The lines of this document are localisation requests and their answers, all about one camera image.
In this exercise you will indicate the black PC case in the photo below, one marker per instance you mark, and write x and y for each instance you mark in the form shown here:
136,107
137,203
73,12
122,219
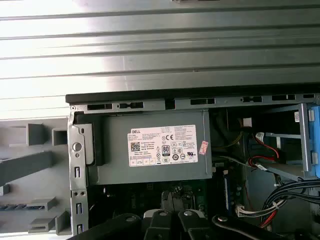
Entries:
78,175

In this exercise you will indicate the RAM stick in slot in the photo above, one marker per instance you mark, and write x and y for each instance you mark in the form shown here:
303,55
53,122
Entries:
226,190

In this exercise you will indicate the blue plastic disk carrier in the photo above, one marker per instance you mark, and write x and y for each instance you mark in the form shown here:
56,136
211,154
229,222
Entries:
314,140

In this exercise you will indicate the green motherboard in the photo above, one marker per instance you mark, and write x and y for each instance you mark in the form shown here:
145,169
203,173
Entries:
200,198

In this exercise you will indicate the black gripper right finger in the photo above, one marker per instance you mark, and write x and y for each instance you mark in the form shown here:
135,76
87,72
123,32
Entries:
192,225

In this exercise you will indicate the white motherboard power connector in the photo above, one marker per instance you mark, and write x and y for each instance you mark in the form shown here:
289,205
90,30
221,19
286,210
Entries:
239,210

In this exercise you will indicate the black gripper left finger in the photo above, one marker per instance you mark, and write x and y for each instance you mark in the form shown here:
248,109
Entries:
155,225

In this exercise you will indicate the grey power supply unit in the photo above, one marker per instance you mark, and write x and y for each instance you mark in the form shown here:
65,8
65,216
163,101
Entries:
112,150

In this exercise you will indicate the grey parts rack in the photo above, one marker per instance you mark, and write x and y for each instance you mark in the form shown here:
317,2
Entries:
37,180

